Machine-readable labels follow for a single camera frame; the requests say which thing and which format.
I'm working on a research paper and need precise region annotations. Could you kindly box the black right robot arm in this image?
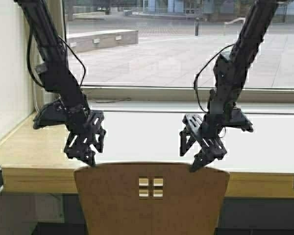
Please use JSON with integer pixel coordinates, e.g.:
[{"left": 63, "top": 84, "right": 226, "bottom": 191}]
[{"left": 180, "top": 0, "right": 286, "bottom": 172}]

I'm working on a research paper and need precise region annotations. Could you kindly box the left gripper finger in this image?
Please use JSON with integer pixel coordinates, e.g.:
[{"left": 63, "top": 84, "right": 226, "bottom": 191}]
[
  {"left": 94, "top": 128, "right": 106, "bottom": 153},
  {"left": 82, "top": 146, "right": 96, "bottom": 167}
]

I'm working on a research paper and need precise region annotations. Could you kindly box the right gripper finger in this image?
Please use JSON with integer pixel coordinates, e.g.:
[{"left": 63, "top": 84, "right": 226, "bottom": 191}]
[
  {"left": 190, "top": 150, "right": 214, "bottom": 172},
  {"left": 179, "top": 128, "right": 196, "bottom": 157}
]

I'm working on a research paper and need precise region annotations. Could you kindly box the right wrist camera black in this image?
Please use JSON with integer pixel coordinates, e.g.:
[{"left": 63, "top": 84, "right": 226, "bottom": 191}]
[{"left": 224, "top": 108, "right": 254, "bottom": 133}]

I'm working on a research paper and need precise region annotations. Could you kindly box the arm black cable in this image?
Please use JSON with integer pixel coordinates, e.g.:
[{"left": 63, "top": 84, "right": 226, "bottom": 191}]
[
  {"left": 193, "top": 43, "right": 236, "bottom": 114},
  {"left": 26, "top": 24, "right": 87, "bottom": 89}
]

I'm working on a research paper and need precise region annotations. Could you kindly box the outdoor concrete bench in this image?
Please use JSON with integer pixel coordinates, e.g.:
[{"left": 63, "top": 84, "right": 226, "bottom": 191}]
[{"left": 66, "top": 29, "right": 139, "bottom": 52}]

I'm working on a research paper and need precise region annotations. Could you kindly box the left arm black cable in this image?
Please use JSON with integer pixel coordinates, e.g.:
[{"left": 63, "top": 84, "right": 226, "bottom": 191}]
[{"left": 26, "top": 24, "right": 87, "bottom": 89}]

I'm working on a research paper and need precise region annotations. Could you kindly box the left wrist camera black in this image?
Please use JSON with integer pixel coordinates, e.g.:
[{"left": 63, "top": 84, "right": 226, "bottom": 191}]
[{"left": 33, "top": 97, "right": 68, "bottom": 130}]

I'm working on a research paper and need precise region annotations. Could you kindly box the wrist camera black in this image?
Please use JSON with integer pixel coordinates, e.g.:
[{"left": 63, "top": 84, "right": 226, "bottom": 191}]
[
  {"left": 33, "top": 97, "right": 68, "bottom": 130},
  {"left": 224, "top": 108, "right": 254, "bottom": 133}
]

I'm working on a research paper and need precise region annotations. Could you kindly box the outdoor black bollard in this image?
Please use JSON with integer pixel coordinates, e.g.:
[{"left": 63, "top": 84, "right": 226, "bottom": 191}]
[{"left": 195, "top": 17, "right": 199, "bottom": 36}]

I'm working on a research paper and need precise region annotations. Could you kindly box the long wooden counter table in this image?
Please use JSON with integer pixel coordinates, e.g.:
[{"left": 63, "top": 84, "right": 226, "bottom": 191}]
[{"left": 0, "top": 112, "right": 294, "bottom": 198}]

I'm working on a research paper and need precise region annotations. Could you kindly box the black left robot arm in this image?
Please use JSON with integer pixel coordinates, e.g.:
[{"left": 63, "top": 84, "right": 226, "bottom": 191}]
[{"left": 17, "top": 0, "right": 106, "bottom": 167}]

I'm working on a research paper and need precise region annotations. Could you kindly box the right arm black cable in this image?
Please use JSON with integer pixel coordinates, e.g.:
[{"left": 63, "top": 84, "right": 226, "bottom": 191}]
[{"left": 193, "top": 43, "right": 236, "bottom": 114}]

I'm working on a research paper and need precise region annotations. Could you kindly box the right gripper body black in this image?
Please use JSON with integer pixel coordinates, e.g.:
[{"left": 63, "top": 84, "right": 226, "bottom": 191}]
[{"left": 182, "top": 113, "right": 227, "bottom": 157}]

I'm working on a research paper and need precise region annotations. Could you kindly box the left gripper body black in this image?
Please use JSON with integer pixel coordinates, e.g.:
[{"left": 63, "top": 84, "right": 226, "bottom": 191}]
[{"left": 64, "top": 109, "right": 104, "bottom": 159}]

